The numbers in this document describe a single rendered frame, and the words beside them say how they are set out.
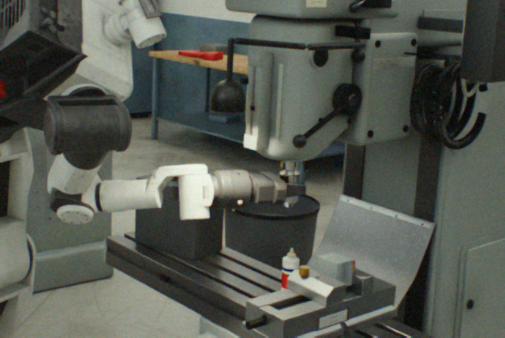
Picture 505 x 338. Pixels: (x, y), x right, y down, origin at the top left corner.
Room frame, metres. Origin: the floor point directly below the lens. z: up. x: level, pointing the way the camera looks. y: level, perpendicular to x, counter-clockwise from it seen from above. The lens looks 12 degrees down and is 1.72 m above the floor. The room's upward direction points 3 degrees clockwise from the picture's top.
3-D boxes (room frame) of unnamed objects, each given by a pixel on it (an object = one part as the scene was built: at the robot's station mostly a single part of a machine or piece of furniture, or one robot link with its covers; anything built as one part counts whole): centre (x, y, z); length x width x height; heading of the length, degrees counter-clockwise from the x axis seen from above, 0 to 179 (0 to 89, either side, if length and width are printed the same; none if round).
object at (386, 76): (1.97, -0.23, 1.47); 0.24 x 0.19 x 0.26; 43
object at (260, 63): (1.76, -0.01, 1.45); 0.04 x 0.04 x 0.21; 43
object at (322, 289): (1.69, -0.15, 1.06); 0.12 x 0.06 x 0.04; 40
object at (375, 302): (1.70, -0.17, 1.02); 0.35 x 0.15 x 0.11; 130
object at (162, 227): (2.15, 0.19, 1.07); 0.22 x 0.12 x 0.20; 54
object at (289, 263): (1.87, -0.10, 1.02); 0.04 x 0.04 x 0.11
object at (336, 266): (1.72, -0.19, 1.08); 0.06 x 0.05 x 0.06; 40
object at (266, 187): (1.80, 0.00, 1.23); 0.13 x 0.12 x 0.10; 21
